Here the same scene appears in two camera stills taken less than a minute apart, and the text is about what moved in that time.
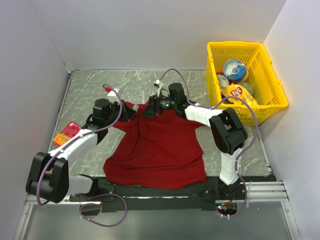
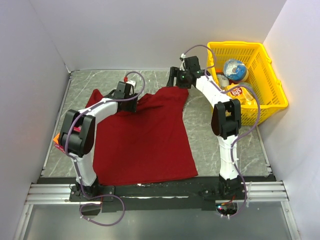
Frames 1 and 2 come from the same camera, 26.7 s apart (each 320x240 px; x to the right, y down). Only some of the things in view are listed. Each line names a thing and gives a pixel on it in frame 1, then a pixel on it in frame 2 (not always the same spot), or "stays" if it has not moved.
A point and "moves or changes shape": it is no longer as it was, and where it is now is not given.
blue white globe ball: x=235 y=69 stays
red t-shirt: x=163 y=151 moves or changes shape
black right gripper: x=153 y=107 → x=174 y=72
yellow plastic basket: x=269 y=94 stays
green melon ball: x=249 y=87 stays
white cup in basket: x=224 y=81 stays
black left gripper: x=127 y=113 → x=132 y=108
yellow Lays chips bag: x=241 y=90 stays
